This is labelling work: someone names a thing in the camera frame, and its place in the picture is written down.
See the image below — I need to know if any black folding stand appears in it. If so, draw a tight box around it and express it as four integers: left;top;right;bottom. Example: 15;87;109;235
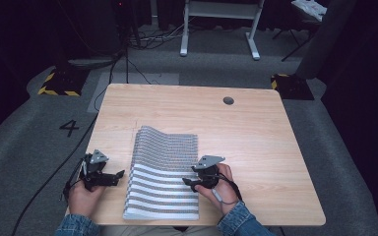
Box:
271;13;321;63

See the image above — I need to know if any bundle of floor cables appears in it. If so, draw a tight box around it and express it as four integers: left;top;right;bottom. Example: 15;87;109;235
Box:
127;19;195;51

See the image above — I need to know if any grey white striped cloth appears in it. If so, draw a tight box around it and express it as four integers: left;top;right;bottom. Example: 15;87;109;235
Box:
122;125;201;221

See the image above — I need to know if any right hand-held gripper cable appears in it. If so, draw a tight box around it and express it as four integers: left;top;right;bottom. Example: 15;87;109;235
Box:
210;172;244;207

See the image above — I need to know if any dark grey curtain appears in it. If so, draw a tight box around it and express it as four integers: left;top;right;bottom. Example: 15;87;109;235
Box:
295;0;359;81

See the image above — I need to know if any white bag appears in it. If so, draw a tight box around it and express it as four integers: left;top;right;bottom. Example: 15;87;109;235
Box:
290;0;329;23

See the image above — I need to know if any person's right hand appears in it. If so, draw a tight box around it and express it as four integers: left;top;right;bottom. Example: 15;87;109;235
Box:
198;162;241;216

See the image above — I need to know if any black yellow striped stand base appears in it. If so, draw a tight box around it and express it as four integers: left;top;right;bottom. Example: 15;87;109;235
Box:
37;66;91;98
270;73;316;101

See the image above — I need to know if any long black floor cable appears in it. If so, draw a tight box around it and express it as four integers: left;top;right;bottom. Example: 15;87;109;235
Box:
10;48;130;236

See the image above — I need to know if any person's left hand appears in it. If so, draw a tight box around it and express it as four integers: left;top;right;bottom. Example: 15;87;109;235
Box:
67;179;107;218

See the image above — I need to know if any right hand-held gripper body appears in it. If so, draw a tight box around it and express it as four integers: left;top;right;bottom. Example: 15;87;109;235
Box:
191;154;226;190

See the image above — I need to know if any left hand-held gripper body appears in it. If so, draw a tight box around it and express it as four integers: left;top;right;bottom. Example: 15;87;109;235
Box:
83;148;110;192

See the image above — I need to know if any white metal desk frame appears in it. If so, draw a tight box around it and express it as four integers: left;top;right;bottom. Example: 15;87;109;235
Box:
179;0;266;61

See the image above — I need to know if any black stand pole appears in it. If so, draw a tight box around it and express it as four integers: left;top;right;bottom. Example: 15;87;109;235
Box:
123;0;142;85

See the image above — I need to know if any left hand-held gripper black cable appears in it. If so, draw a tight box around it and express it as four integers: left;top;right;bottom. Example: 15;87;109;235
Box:
61;157;88;202

